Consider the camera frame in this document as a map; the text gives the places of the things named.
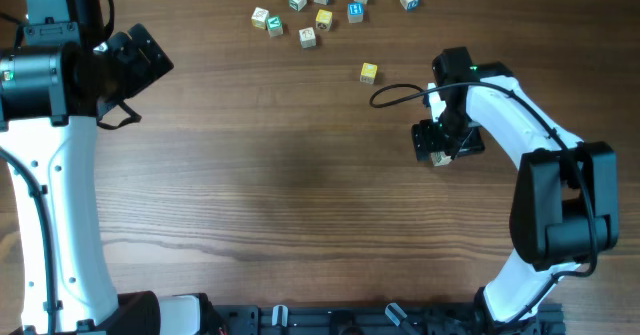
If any red A block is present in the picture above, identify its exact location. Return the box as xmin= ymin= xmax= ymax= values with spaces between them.
xmin=430 ymin=151 xmax=452 ymax=167

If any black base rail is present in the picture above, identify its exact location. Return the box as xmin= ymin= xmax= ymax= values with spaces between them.
xmin=209 ymin=302 xmax=566 ymax=335

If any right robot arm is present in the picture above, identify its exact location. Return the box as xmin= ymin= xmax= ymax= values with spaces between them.
xmin=412 ymin=47 xmax=619 ymax=333

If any yellow top block lower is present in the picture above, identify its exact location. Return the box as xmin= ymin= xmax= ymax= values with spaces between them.
xmin=360 ymin=63 xmax=378 ymax=85

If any green V block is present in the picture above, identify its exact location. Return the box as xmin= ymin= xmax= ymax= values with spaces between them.
xmin=266 ymin=16 xmax=284 ymax=37

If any blue H block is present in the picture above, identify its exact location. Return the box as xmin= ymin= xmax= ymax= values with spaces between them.
xmin=347 ymin=2 xmax=364 ymax=23

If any white block red side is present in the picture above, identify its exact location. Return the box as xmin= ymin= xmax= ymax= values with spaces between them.
xmin=299 ymin=27 xmax=317 ymax=49

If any yellow top block upper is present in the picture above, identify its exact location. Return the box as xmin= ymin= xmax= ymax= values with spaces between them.
xmin=315 ymin=9 xmax=333 ymax=31

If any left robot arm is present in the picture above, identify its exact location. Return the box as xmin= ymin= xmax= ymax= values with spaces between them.
xmin=1 ymin=0 xmax=212 ymax=334

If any yellow edge block far left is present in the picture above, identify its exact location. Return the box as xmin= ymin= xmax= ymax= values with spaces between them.
xmin=251 ymin=7 xmax=270 ymax=30

